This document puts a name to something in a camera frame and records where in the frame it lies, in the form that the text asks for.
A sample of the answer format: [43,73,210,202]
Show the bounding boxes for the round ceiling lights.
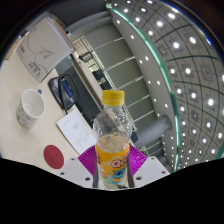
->
[109,0,224,168]

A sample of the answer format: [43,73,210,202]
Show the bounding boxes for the white patterned paper cup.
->
[15,88,46,129]

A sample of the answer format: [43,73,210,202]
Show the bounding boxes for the white cardboard paper box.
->
[15,16,75,84]

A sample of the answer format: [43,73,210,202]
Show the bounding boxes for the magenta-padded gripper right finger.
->
[127,145,171,189]

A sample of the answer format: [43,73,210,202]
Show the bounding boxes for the white printed paper sheet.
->
[55,109,98,156]

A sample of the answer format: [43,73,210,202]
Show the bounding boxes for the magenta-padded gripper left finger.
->
[58,145,100,190]

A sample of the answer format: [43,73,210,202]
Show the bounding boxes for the row of black office chairs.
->
[79,50,113,93]

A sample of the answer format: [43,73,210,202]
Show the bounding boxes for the black conference microphone console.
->
[47,73,84,111]

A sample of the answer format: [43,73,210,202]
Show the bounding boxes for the long curved conference table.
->
[54,36,139,144]

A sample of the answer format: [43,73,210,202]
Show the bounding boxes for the flat round red coaster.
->
[43,144,65,170]

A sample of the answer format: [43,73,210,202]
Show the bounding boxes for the yellow-capped clear drink bottle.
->
[92,89,134,190]

